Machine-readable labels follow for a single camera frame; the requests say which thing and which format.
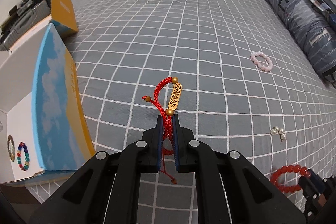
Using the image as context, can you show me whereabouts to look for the red braided gold charm bracelet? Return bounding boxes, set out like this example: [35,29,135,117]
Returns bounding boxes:
[142,76,182,184]

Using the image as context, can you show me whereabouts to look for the pink bead bracelet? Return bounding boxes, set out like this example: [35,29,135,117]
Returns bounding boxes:
[250,51,274,73]

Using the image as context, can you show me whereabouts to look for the white pearl earrings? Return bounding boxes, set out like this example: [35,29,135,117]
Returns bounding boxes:
[270,126,286,141]

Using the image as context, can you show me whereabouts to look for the white blue cardboard box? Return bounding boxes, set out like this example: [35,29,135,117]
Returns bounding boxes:
[1,0,95,185]

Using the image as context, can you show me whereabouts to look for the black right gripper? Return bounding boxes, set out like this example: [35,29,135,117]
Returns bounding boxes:
[299,169,336,224]

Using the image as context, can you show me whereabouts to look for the grey checked bed sheet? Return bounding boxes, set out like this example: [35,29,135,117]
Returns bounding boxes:
[26,0,336,224]

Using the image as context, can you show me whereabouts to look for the blue grey rolled duvet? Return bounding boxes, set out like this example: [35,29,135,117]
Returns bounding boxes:
[266,0,335,85]

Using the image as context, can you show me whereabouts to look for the grey suitcase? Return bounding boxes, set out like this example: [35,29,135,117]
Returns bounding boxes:
[1,1,51,51]

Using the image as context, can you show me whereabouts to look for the red bead bracelet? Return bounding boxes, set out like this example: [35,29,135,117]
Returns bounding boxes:
[270,164,312,195]

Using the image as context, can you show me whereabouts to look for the multicolour bead bracelet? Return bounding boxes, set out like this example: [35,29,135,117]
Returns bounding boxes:
[16,141,30,172]

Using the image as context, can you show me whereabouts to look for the brown bead bracelet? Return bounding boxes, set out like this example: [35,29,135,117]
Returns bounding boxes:
[6,134,16,162]

